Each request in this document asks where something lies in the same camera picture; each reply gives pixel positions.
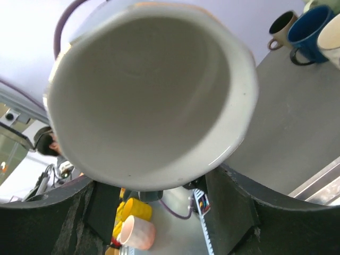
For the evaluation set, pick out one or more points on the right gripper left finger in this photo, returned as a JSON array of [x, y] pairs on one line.
[[75, 218]]

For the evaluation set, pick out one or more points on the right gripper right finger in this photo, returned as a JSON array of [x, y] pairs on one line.
[[249, 218]]

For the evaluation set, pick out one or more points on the grey blue mug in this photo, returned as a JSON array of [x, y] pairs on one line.
[[150, 95]]

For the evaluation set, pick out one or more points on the brown striped cup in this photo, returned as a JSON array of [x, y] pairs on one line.
[[279, 31]]

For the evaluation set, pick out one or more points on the dark blue mug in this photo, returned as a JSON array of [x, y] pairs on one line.
[[304, 33]]

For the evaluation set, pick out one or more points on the cream mug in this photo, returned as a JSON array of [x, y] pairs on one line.
[[328, 41]]

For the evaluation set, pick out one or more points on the green mug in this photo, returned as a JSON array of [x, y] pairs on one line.
[[333, 4]]

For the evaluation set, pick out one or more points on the yellow ribbed cup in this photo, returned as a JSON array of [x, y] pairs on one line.
[[135, 208]]

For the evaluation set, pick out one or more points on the pink cup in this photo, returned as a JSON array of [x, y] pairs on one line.
[[137, 233]]

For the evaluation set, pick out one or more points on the person with headset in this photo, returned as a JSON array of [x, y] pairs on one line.
[[46, 144]]

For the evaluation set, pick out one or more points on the metal tray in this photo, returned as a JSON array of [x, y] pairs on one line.
[[322, 188]]

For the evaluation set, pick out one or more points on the aluminium frame rail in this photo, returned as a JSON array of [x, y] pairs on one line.
[[22, 101]]

